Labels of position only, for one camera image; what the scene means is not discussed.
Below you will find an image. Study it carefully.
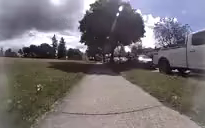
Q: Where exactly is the white pickup truck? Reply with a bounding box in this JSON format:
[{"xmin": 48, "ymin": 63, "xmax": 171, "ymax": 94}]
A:
[{"xmin": 152, "ymin": 27, "xmax": 205, "ymax": 75}]

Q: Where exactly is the grey concrete sidewalk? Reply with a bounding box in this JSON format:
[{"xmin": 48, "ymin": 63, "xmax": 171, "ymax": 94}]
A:
[{"xmin": 36, "ymin": 73, "xmax": 201, "ymax": 128}]

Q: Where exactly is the row of distant trees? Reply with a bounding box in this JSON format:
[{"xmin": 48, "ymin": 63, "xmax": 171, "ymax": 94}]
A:
[{"xmin": 0, "ymin": 34, "xmax": 84, "ymax": 61}]

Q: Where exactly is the large dark leafy tree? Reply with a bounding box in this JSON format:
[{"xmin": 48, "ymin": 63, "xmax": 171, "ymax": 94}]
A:
[{"xmin": 78, "ymin": 0, "xmax": 147, "ymax": 64}]

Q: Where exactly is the grass verge strip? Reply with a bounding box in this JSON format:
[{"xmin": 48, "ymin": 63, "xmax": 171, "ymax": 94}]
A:
[{"xmin": 121, "ymin": 68, "xmax": 205, "ymax": 128}]

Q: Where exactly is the pale-leaved tree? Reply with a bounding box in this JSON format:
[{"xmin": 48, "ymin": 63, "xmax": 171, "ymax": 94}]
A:
[{"xmin": 153, "ymin": 16, "xmax": 193, "ymax": 48}]

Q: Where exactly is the wide grass field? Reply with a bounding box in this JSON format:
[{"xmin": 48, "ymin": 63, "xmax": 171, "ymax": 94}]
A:
[{"xmin": 0, "ymin": 57, "xmax": 91, "ymax": 128}]

